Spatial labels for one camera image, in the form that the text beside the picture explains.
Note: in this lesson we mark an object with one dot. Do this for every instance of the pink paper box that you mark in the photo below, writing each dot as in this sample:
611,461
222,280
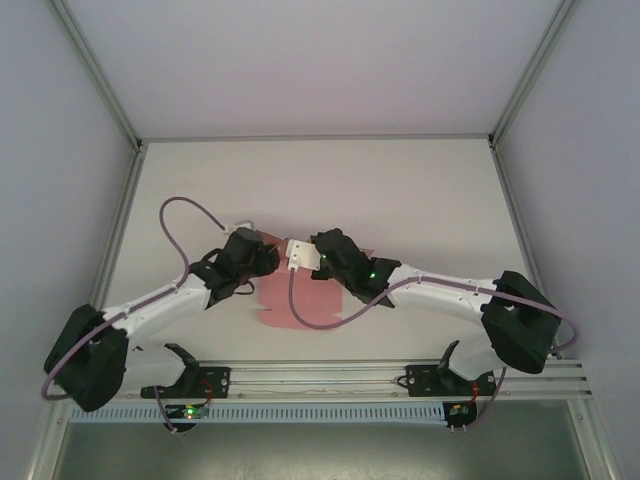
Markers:
320,300

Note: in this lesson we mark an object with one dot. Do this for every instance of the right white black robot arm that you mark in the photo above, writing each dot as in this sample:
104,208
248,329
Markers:
440,305

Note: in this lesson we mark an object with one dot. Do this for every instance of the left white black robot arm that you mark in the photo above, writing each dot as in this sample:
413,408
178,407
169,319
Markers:
160,312

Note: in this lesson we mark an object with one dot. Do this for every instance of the grey metal sheet panel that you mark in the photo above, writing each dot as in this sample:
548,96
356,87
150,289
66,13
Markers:
320,455

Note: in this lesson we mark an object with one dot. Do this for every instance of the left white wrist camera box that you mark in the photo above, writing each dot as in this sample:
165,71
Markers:
229,229

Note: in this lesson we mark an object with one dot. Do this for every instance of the aluminium mounting rail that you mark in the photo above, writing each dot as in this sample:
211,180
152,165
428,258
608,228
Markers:
320,385

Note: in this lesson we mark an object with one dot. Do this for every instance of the left aluminium side rail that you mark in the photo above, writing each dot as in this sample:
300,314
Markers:
129,190

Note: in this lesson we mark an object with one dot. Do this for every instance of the aluminium side rail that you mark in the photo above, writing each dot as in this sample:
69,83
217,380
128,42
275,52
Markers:
129,190
510,200

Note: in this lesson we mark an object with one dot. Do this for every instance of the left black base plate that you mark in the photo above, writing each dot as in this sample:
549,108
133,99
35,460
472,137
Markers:
217,382

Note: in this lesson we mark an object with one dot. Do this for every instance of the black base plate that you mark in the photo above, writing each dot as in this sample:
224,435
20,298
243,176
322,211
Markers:
217,382
425,382

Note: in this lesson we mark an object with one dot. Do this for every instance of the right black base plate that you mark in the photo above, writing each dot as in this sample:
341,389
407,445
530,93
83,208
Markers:
425,382

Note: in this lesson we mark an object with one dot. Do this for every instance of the right aluminium side rail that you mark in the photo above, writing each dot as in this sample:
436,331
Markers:
510,200

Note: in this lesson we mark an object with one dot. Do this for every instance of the left aluminium frame post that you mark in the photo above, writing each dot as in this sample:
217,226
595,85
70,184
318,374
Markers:
102,75

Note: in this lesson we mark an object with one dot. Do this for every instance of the aluminium frame post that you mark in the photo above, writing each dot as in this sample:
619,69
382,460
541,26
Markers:
102,75
528,75

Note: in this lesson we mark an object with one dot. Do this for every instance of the right aluminium frame post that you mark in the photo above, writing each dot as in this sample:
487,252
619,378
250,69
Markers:
528,75

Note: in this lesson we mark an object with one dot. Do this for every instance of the left aluminium frame leg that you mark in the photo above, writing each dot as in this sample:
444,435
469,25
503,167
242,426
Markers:
47,450

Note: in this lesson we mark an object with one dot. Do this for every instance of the aluminium frame leg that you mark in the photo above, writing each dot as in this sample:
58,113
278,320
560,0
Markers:
595,450
47,450

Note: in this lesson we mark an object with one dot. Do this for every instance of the right aluminium frame leg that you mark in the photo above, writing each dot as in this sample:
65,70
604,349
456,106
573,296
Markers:
595,450

